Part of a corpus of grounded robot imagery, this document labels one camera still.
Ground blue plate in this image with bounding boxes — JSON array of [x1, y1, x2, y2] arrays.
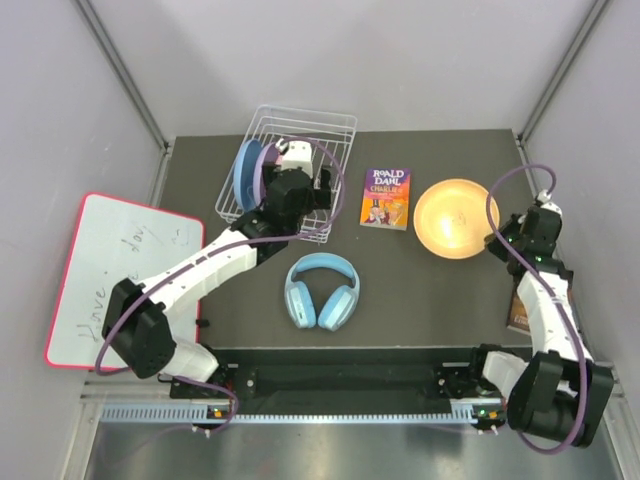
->
[[233, 139, 262, 211]]

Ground white wire dish rack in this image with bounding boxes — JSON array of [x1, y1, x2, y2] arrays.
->
[[215, 105, 357, 244]]

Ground orange plate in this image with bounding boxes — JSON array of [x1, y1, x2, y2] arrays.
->
[[413, 178, 492, 260]]

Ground purple plate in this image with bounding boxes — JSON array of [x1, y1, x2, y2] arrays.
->
[[253, 142, 281, 205]]

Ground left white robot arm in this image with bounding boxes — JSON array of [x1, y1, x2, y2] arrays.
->
[[102, 167, 332, 397]]

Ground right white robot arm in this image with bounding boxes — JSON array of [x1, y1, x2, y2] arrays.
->
[[466, 202, 614, 448]]

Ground dark brown book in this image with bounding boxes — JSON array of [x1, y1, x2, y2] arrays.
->
[[506, 291, 530, 335]]

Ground Roald Dahl paperback book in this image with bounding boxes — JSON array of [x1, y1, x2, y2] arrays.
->
[[360, 168, 411, 231]]

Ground light blue headphones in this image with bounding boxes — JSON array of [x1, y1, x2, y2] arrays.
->
[[284, 252, 361, 332]]

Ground red-framed whiteboard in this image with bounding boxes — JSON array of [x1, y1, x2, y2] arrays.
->
[[45, 193, 205, 370]]

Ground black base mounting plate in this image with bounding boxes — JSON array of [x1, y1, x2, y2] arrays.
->
[[168, 346, 506, 416]]

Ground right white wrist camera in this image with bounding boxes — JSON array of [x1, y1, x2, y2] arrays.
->
[[535, 189, 562, 215]]

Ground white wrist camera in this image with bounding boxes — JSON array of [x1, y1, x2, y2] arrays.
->
[[275, 139, 313, 177], [535, 189, 562, 215]]

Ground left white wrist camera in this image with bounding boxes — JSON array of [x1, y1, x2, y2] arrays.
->
[[275, 139, 313, 177]]

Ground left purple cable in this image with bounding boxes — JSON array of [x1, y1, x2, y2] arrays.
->
[[93, 137, 346, 434]]

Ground grey slotted cable duct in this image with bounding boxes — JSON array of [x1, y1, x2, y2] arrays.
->
[[101, 399, 502, 425]]

